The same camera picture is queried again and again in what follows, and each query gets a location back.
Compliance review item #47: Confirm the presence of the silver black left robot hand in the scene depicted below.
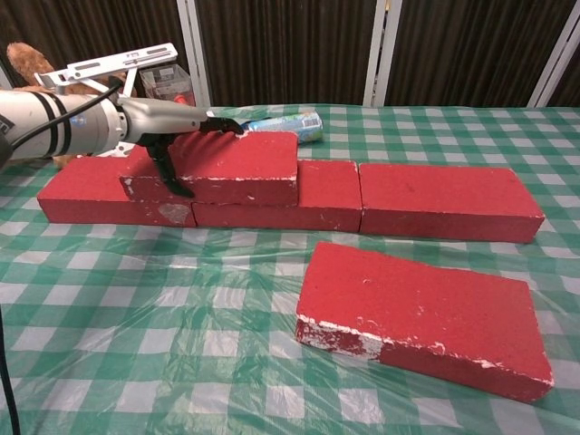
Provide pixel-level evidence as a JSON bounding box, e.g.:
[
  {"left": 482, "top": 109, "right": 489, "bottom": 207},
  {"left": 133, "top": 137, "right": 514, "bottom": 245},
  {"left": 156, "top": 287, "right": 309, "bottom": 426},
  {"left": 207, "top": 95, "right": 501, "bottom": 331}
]
[{"left": 118, "top": 97, "right": 246, "bottom": 198}]

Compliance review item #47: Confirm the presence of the clear plastic table cover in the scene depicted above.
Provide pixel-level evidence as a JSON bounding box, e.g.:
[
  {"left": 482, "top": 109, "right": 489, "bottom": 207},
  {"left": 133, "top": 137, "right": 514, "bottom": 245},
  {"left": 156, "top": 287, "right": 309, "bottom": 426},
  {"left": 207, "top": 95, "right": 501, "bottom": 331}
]
[{"left": 0, "top": 104, "right": 580, "bottom": 435}]

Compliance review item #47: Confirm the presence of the blue green drink can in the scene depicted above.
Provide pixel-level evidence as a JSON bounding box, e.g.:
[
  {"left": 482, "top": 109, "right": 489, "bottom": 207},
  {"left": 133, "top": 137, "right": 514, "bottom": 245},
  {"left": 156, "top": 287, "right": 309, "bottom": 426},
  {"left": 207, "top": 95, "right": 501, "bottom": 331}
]
[{"left": 239, "top": 111, "right": 324, "bottom": 145}]

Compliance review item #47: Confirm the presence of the clear plastic box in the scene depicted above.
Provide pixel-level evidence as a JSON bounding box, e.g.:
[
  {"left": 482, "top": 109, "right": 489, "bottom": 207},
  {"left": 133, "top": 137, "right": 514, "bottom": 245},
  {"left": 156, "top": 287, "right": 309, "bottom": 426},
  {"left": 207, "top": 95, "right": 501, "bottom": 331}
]
[{"left": 138, "top": 64, "right": 196, "bottom": 108}]

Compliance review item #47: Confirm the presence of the red brick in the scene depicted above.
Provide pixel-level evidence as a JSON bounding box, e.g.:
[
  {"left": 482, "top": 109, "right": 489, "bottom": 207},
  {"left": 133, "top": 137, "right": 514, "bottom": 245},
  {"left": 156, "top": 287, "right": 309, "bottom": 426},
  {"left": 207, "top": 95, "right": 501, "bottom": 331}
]
[
  {"left": 192, "top": 159, "right": 363, "bottom": 233},
  {"left": 358, "top": 162, "right": 546, "bottom": 245},
  {"left": 119, "top": 130, "right": 300, "bottom": 208},
  {"left": 294, "top": 241, "right": 556, "bottom": 404},
  {"left": 36, "top": 156, "right": 198, "bottom": 228}
]

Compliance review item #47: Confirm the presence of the dark brown pleated curtain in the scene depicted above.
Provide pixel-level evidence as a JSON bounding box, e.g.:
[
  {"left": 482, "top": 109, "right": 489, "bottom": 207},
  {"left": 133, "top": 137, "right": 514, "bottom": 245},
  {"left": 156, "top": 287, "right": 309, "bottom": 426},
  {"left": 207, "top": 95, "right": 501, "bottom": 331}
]
[{"left": 0, "top": 0, "right": 580, "bottom": 108}]

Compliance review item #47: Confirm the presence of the brown plush teddy bear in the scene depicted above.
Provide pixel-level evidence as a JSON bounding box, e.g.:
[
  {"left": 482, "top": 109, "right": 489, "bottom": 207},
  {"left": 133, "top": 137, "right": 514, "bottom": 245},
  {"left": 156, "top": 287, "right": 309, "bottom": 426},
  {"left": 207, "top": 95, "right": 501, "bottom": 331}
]
[{"left": 6, "top": 42, "right": 114, "bottom": 169}]

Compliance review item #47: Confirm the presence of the green white checked tablecloth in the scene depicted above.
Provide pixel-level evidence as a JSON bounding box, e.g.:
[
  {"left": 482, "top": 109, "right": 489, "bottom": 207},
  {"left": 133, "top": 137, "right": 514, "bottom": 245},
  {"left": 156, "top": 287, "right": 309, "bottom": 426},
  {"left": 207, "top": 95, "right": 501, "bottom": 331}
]
[{"left": 0, "top": 103, "right": 580, "bottom": 435}]

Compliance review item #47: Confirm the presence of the white folding laptop stand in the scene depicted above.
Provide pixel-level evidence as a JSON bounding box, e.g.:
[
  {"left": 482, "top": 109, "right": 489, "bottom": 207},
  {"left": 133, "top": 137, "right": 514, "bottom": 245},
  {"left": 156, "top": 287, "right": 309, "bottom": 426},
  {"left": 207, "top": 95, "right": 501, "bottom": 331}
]
[{"left": 34, "top": 43, "right": 179, "bottom": 158}]

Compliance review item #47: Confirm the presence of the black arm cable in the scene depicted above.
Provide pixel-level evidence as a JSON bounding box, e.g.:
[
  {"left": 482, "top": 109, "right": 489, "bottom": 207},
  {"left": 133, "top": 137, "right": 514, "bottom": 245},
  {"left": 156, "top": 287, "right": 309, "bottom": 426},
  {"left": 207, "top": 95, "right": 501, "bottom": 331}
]
[{"left": 0, "top": 75, "right": 125, "bottom": 435}]

